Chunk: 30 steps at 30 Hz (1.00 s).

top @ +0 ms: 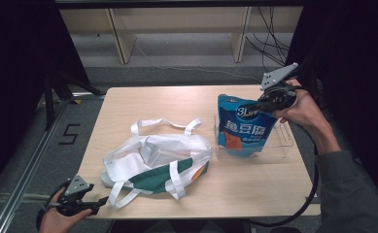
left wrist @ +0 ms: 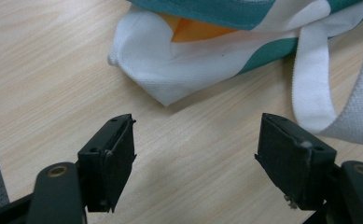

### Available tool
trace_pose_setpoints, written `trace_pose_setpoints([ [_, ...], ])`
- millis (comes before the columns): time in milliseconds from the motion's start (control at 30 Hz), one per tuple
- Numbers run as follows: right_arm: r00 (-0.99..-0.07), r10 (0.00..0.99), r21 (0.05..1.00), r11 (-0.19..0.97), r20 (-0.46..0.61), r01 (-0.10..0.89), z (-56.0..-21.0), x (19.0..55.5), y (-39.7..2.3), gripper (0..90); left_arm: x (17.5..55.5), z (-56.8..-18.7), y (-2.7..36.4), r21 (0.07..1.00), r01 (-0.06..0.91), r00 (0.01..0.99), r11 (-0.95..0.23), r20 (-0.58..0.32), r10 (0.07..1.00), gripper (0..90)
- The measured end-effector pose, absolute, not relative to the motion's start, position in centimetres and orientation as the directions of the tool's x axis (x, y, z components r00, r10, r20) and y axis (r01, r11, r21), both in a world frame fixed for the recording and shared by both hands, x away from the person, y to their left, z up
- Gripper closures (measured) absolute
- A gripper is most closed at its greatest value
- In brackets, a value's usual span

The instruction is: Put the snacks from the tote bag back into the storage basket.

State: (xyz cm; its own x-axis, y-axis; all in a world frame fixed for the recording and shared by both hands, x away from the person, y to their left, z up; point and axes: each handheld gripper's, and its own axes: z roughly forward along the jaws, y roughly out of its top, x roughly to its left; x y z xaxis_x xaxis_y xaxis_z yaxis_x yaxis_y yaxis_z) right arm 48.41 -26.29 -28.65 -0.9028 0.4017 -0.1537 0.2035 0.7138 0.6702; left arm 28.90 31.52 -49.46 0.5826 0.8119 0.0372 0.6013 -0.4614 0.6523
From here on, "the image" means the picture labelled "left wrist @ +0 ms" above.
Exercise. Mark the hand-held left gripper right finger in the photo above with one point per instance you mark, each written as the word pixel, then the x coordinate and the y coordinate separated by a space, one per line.
pixel 294 161

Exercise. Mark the white tote bag coloured patches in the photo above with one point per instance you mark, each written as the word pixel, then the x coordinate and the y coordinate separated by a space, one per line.
pixel 185 71

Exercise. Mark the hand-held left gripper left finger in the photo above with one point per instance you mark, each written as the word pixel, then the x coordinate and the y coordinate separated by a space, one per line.
pixel 107 165

